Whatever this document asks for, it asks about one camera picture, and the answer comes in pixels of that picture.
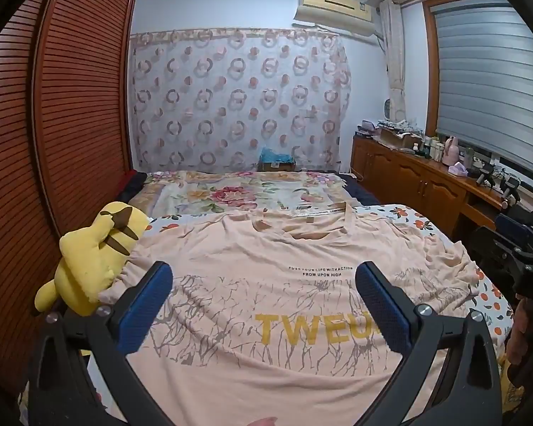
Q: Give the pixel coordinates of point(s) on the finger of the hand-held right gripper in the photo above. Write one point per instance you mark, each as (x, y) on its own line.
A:
(499, 248)
(513, 227)

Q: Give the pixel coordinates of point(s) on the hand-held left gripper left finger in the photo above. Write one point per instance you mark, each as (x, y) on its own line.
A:
(143, 304)

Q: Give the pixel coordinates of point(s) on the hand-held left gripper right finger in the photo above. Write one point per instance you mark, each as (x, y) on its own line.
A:
(380, 307)

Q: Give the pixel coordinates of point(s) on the pink printed t-shirt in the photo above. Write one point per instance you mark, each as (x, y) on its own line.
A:
(248, 284)

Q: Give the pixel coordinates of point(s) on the person's right hand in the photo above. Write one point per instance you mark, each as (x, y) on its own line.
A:
(524, 324)

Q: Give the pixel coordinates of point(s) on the black tripod gadget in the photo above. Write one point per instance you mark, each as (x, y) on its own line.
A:
(486, 173)
(511, 188)

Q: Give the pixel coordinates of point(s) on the yellow plush toy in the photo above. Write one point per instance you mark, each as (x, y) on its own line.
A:
(84, 266)

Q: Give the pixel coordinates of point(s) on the pink tissue pack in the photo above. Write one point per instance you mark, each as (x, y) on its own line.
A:
(457, 170)

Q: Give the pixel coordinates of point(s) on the orange fruit print bed sheet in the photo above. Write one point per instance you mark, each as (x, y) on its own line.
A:
(408, 213)

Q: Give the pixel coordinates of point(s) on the pink kettle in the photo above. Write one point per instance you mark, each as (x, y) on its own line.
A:
(452, 150)

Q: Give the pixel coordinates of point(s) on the yellow patterned cloth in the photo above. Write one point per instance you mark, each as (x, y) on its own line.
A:
(511, 381)

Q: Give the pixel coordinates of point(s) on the wooden sideboard cabinet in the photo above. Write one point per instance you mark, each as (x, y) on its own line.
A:
(408, 173)

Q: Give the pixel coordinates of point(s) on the dark blue mattress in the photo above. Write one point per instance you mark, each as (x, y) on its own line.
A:
(359, 191)

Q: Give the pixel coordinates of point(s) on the floral blanket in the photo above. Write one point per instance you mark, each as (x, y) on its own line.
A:
(231, 195)

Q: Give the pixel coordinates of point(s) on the cardboard box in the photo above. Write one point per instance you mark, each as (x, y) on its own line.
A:
(397, 140)

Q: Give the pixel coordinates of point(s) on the grey window blind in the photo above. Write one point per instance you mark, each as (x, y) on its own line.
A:
(484, 75)

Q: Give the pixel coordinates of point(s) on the cream lace curtain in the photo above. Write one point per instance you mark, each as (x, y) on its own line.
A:
(393, 53)

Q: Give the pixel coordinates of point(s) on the beige air conditioner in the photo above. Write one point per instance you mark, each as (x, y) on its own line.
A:
(333, 9)

